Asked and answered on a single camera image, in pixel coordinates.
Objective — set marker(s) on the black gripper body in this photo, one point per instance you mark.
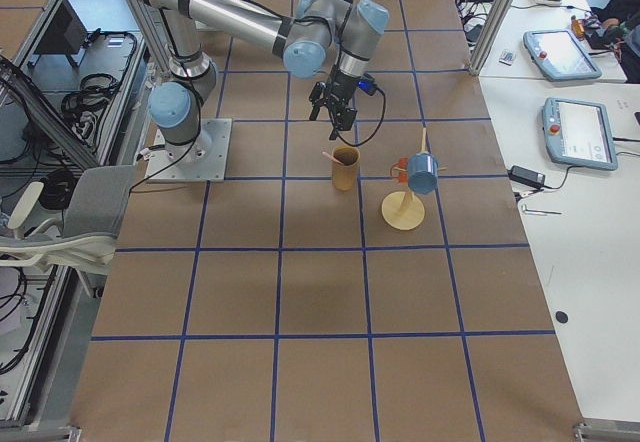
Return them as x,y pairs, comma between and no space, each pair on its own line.
341,89

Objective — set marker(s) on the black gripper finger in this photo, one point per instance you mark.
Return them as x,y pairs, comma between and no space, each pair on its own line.
339,115
317,98

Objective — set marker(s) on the pink chopstick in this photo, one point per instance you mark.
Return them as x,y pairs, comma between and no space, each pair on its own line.
332,158

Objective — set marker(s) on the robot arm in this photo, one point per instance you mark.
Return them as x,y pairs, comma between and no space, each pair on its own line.
302,41

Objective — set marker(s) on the bamboo cylinder holder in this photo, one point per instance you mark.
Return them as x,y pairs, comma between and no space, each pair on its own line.
345,167

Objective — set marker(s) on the orange mug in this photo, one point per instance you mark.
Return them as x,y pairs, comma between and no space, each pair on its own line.
399,170

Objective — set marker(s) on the blue mug on stand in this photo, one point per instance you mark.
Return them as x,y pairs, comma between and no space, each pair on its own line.
422,173

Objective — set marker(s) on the black power adapter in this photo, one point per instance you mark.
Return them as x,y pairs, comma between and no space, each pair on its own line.
526,177

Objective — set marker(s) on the upper teach pendant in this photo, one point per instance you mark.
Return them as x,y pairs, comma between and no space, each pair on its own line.
560,56

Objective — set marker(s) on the teach pendant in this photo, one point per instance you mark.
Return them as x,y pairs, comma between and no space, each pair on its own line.
578,133
560,56

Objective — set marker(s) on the lower teach pendant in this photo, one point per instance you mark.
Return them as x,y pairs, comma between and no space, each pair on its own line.
578,133

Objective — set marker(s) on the grey office chair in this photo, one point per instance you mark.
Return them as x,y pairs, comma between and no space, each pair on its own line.
85,238

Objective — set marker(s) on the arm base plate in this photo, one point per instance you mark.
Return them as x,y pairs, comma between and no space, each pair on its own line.
206,160

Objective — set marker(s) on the aluminium frame post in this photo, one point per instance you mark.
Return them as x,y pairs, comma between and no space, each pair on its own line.
488,35

